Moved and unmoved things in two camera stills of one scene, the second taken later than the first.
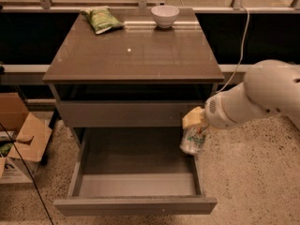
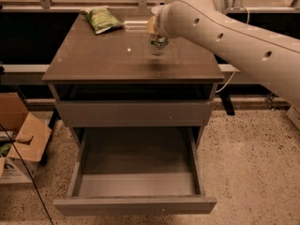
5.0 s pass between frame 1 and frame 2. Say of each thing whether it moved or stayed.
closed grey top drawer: stayed
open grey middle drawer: stayed
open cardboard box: stayed
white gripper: moved
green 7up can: moved
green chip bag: stayed
